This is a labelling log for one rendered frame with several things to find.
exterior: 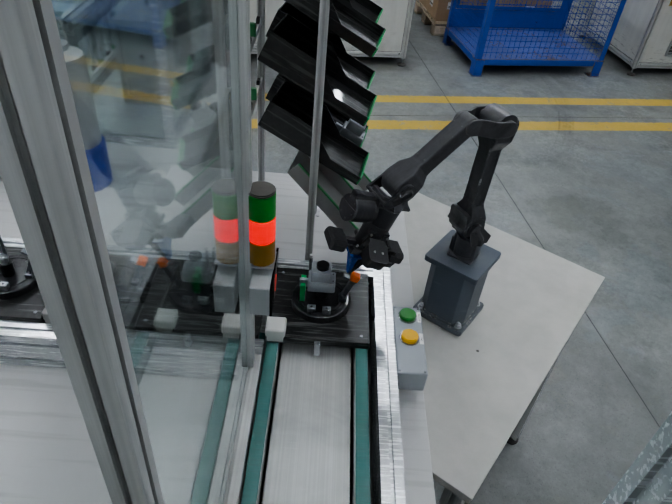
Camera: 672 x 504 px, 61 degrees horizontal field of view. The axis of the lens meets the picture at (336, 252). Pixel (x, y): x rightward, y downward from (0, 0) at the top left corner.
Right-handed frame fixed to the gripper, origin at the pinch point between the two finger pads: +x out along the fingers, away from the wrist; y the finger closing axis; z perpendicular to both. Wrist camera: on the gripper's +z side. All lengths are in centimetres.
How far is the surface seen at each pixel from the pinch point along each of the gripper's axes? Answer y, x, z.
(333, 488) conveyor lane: -5.7, 21.3, 42.9
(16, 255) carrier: -69, 40, -27
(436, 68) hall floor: 217, 55, -371
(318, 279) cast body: -5.8, 7.3, -0.1
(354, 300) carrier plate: 6.9, 12.9, -1.2
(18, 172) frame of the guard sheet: -64, -53, 66
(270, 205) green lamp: -30.2, -19.4, 14.2
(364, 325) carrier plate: 7.0, 12.5, 7.3
